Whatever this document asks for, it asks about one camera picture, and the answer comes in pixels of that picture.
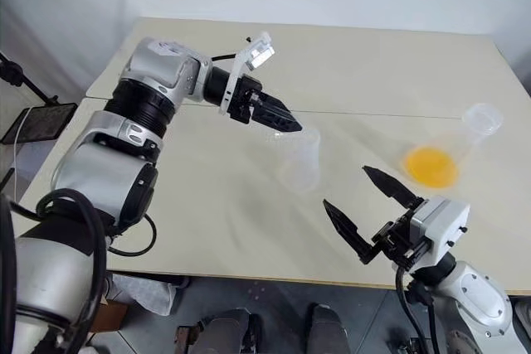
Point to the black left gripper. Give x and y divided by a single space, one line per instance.
241 99

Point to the clear plastic beaker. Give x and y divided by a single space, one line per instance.
299 159

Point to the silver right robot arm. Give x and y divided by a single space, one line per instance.
477 300

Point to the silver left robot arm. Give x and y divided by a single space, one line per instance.
108 171

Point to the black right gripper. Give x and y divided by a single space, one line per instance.
396 242

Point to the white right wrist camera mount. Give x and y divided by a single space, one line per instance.
441 221

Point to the brown cardboard piece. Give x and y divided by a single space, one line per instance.
111 316

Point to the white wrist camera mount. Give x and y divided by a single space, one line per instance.
441 221
254 54

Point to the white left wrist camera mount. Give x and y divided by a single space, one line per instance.
254 54

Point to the black mesh tray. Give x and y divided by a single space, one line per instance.
39 119

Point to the clear flask with orange liquid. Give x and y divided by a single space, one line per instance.
433 163

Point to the dark rounded grey shape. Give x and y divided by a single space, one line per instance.
226 331
327 327

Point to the black tripod stand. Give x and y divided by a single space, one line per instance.
22 78

